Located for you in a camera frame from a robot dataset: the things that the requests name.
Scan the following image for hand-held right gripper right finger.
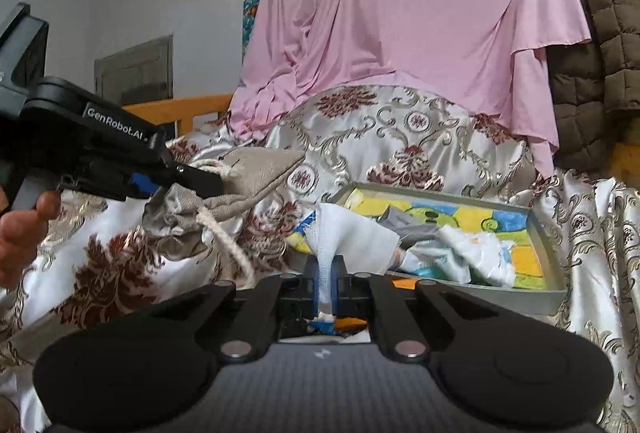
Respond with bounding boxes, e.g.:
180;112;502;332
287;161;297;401
330;255;493;362

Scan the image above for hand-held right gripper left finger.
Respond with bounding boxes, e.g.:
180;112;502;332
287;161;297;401
147;255;324;362

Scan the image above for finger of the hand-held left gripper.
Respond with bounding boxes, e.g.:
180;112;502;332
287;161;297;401
125;172;157;199
150;153;225;202

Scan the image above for beige drawstring bag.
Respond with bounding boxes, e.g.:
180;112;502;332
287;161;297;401
142;147;307;294

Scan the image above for white woven cloth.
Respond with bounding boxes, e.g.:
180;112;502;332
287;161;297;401
302;203;401;320

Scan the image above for grey cloth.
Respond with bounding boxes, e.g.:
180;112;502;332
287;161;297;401
377;205;442;245

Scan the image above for clear plastic packet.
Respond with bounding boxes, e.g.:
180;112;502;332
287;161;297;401
397;225;517;290

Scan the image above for cartoon print metal tray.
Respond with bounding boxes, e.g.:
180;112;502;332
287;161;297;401
285;181;569;315

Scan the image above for person's left hand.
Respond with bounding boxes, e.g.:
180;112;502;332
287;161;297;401
0;190;62;290

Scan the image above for floral patterned satin blanket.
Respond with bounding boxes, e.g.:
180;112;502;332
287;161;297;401
0;85;640;433

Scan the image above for pink bed sheet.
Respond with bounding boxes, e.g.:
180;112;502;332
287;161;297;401
227;0;594;178

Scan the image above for brown quilted jacket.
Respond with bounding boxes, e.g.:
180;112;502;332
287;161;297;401
545;0;640;172

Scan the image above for colourful wall poster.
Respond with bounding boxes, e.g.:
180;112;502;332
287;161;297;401
242;0;265;50

